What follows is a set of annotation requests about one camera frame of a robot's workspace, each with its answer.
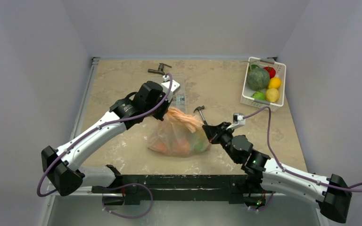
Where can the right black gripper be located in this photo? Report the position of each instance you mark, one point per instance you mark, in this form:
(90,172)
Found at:
(214,132)

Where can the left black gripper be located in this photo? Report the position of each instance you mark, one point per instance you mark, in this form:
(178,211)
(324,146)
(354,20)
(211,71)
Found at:
(160,115)

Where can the orange plastic bag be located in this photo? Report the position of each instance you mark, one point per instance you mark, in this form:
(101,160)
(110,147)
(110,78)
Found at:
(179,135)

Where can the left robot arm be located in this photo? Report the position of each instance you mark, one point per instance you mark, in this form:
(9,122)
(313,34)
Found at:
(63,165)

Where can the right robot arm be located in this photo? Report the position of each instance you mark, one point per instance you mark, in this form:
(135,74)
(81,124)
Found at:
(328,194)

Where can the green fake pear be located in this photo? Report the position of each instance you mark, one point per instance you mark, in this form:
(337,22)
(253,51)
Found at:
(259,95)

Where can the green fake melon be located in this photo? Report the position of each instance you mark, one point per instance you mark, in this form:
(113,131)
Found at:
(258,79)

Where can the yellow fake lemon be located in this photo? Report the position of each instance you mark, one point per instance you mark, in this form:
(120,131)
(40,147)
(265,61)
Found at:
(272,95)

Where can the orange fake fruit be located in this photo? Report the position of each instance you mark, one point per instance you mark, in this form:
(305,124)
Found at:
(274,83)

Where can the red fake apple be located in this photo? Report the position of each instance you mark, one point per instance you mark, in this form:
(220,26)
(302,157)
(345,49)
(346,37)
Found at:
(271,71)

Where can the clear plastic screw organizer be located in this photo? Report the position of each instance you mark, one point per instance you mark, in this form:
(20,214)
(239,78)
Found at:
(179,99)

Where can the small black hammer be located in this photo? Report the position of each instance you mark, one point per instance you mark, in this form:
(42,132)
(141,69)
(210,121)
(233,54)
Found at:
(199,109)

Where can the white plastic basket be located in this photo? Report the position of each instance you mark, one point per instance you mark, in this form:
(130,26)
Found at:
(247,93)

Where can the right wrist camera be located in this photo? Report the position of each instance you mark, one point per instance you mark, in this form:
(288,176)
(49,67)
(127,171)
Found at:
(238,120)

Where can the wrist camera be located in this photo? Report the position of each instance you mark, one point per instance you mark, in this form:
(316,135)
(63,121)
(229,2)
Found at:
(238,120)
(171,87)

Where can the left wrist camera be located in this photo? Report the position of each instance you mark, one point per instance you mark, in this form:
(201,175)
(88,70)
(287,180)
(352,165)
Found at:
(171,87)

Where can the black T-handle tool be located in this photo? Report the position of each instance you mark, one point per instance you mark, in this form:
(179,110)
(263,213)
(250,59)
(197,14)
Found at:
(159,70)

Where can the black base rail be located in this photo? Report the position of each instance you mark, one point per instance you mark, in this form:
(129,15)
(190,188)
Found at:
(234,189)

